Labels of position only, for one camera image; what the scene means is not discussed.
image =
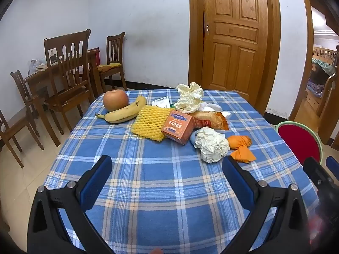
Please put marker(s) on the orange wrapper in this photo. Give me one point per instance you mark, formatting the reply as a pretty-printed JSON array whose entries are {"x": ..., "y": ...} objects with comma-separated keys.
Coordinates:
[{"x": 241, "y": 152}]

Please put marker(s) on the red bin with green rim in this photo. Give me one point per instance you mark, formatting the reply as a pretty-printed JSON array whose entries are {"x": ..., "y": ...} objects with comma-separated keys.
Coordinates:
[{"x": 299, "y": 140}]

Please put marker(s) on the round brown apple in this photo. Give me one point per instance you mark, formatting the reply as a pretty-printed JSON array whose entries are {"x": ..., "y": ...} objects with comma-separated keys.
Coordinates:
[{"x": 115, "y": 100}]

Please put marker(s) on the yellow seat cushion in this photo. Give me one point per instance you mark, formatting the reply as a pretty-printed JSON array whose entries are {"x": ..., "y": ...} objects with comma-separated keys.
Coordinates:
[{"x": 108, "y": 67}]

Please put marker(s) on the small wooden chair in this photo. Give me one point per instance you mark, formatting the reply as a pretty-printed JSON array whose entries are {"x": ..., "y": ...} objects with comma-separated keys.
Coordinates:
[
  {"x": 9, "y": 132},
  {"x": 22, "y": 90}
]

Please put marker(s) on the wooden doorway frame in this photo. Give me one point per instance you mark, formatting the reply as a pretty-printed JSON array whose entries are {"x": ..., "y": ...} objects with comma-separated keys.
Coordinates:
[{"x": 304, "y": 58}]

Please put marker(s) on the green and white box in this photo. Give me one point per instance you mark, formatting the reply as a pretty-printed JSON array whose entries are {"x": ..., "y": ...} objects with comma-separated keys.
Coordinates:
[{"x": 161, "y": 102}]

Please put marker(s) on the white paper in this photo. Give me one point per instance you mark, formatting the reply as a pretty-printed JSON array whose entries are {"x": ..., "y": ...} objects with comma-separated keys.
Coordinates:
[{"x": 212, "y": 144}]

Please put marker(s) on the orange carton box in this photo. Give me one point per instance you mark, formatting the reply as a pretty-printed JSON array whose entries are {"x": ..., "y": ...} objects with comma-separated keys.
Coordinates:
[{"x": 177, "y": 128}]

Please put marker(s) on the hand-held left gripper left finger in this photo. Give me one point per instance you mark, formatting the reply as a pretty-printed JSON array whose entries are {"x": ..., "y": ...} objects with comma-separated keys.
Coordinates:
[{"x": 96, "y": 180}]

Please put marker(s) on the light blue face mask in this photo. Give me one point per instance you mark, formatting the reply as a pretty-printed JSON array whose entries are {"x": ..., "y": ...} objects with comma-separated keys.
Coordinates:
[{"x": 193, "y": 137}]

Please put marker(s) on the large wooden chair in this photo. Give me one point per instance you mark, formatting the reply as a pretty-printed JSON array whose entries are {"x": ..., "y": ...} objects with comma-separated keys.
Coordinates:
[{"x": 66, "y": 58}]

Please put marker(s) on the white plastic bag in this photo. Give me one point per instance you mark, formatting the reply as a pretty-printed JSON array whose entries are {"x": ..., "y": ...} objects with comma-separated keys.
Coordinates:
[{"x": 37, "y": 64}]

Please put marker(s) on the red flat board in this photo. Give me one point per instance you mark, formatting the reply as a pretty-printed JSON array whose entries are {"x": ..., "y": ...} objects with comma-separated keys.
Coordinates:
[{"x": 97, "y": 57}]

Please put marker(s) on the dark small box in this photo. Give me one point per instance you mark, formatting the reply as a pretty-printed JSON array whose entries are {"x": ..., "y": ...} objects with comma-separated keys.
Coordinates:
[{"x": 53, "y": 57}]

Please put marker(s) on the blue plaid tablecloth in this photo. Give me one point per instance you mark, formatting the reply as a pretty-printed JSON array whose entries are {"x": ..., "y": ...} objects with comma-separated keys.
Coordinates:
[{"x": 164, "y": 169}]

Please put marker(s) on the panelled wooden door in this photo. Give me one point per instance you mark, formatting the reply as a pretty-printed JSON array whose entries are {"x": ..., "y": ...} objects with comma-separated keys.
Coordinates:
[{"x": 233, "y": 45}]

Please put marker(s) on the orange snack packet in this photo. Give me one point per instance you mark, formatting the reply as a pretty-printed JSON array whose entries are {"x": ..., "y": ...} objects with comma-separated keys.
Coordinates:
[{"x": 209, "y": 120}]

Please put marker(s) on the yellow foam fruit net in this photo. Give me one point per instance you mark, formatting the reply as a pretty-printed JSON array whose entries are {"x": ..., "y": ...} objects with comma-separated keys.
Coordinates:
[{"x": 148, "y": 123}]

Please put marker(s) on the wooden bunk bed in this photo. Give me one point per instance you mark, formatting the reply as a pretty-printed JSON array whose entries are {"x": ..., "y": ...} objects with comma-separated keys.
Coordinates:
[{"x": 323, "y": 90}]

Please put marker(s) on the cream paper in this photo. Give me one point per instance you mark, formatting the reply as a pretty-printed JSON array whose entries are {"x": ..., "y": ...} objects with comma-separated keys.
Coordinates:
[{"x": 189, "y": 99}]

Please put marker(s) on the yellow banana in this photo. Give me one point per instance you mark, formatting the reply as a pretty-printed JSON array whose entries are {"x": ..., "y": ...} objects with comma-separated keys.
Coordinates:
[{"x": 121, "y": 115}]

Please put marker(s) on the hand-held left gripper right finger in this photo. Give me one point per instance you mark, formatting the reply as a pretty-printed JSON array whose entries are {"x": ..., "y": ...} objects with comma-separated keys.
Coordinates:
[{"x": 238, "y": 185}]

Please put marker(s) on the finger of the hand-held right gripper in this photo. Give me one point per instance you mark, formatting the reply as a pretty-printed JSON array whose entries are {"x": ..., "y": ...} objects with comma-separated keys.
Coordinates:
[
  {"x": 333, "y": 164},
  {"x": 315, "y": 172}
]

